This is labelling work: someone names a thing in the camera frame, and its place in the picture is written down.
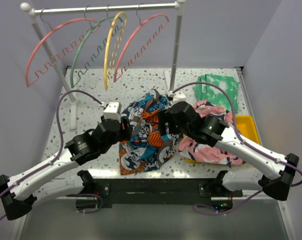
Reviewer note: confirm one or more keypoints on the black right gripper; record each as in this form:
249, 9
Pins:
164, 116

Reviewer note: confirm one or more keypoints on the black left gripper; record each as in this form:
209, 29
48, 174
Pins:
125, 133

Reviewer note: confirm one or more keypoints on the blue orange patterned shorts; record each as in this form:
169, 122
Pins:
147, 150

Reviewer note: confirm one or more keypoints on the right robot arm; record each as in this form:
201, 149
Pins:
275, 171

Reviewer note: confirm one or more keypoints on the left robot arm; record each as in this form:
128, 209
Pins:
18, 193

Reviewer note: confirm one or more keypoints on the pink floral shorts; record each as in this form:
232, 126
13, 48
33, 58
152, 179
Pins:
205, 108

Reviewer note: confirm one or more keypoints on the green hanger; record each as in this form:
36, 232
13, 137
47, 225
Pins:
96, 44

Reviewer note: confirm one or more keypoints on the yellow hanger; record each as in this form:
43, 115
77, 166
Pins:
113, 42

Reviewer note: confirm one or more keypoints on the green tie-dye cloth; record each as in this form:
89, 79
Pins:
227, 83

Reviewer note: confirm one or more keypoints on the yellow plastic bin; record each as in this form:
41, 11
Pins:
248, 130

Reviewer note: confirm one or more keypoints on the white clothes rack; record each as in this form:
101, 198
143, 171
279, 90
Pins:
32, 14

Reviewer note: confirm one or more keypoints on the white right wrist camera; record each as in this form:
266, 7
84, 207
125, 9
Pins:
176, 97

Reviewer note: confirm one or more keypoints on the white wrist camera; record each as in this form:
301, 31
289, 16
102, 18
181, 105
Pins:
176, 97
113, 111

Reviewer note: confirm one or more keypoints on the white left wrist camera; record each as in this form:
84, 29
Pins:
113, 111

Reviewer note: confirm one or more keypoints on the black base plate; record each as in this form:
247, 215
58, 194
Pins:
161, 191

